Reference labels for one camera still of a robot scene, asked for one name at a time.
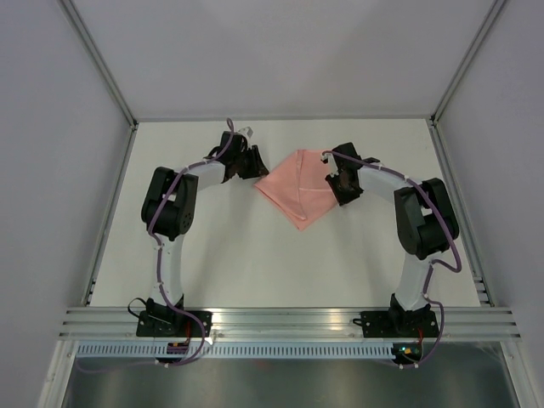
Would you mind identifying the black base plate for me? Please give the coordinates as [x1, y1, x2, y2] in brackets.
[354, 310, 439, 339]
[136, 310, 213, 338]

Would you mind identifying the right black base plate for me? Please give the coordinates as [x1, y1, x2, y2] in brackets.
[354, 310, 439, 339]

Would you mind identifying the pink cloth napkin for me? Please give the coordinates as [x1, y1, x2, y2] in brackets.
[254, 150, 337, 231]

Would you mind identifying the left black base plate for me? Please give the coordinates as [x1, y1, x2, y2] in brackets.
[136, 310, 213, 338]

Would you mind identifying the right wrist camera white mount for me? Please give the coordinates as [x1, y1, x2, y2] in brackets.
[320, 150, 339, 178]

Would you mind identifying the white slotted cable duct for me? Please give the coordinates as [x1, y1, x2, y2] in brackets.
[76, 341, 394, 360]

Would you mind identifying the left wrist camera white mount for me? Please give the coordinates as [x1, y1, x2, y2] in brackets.
[237, 127, 253, 139]

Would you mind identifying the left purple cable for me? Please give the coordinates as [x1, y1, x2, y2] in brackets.
[76, 117, 237, 375]

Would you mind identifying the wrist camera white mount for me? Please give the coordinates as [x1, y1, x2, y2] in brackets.
[320, 150, 339, 178]
[237, 127, 253, 139]

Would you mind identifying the aluminium front rail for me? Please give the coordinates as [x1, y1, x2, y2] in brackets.
[56, 307, 521, 342]

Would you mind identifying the aluminium frame post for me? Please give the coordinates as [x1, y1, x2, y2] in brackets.
[57, 0, 139, 129]
[428, 0, 509, 127]

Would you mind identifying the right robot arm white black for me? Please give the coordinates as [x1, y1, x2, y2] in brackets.
[321, 143, 462, 336]

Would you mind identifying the right aluminium frame post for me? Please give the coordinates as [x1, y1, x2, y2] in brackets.
[428, 0, 509, 127]

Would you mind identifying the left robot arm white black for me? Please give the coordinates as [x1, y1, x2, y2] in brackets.
[140, 127, 269, 337]

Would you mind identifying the left aluminium frame post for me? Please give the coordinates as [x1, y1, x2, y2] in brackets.
[57, 0, 139, 129]

